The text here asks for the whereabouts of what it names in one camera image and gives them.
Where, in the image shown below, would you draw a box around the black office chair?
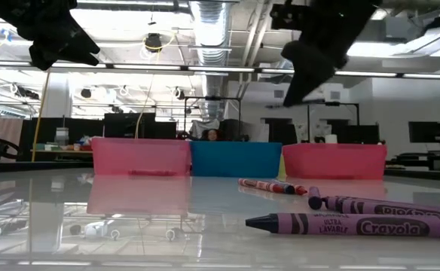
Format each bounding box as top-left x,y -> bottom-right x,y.
219,118 -> 243,141

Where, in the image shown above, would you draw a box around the black metal rig frame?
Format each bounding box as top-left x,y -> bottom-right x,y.
307,100 -> 360,144
184,96 -> 243,141

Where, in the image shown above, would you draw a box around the blue Crayola crayon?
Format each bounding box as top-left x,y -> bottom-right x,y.
272,179 -> 297,195

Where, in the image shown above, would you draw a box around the person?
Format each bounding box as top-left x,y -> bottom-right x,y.
203,128 -> 222,142

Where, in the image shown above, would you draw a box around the long ceiling light strip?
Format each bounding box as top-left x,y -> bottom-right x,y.
0,62 -> 440,81

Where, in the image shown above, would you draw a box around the white draped cloth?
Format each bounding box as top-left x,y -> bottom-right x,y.
188,118 -> 221,139

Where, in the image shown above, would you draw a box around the black computer monitor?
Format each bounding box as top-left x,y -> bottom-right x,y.
408,120 -> 440,144

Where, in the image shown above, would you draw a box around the wooden shelf with items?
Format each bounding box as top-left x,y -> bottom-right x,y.
29,148 -> 93,155

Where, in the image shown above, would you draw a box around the clear plastic container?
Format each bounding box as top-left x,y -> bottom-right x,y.
55,126 -> 70,146

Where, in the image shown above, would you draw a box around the black dome ceiling camera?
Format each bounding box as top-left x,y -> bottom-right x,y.
144,32 -> 164,53

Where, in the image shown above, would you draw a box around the black desk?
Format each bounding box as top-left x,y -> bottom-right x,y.
393,150 -> 440,171

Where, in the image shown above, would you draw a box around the yellow cable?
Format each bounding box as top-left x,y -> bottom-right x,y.
31,70 -> 52,163

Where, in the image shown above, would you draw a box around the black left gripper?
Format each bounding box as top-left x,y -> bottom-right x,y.
14,7 -> 101,72

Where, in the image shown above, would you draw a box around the pink plastic bin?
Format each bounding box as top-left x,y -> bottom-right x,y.
90,137 -> 192,177

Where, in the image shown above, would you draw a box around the pale pink hanging cloth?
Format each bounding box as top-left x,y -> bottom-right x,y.
0,114 -> 24,163

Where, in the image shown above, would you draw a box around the red plastic bin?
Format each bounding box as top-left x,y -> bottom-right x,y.
282,142 -> 388,181

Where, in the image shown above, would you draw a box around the black partition screens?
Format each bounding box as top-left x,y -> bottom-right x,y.
19,111 -> 179,163

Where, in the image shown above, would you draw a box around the teal blue plastic bin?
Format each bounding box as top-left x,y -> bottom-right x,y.
189,141 -> 283,178

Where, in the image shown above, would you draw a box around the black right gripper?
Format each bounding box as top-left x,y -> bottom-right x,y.
280,11 -> 360,108

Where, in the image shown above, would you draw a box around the purple Crayola crayon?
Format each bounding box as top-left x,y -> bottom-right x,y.
307,186 -> 440,212
245,212 -> 440,239
324,196 -> 440,219

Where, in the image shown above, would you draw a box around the silver ceiling duct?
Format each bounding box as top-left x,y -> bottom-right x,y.
188,0 -> 233,120

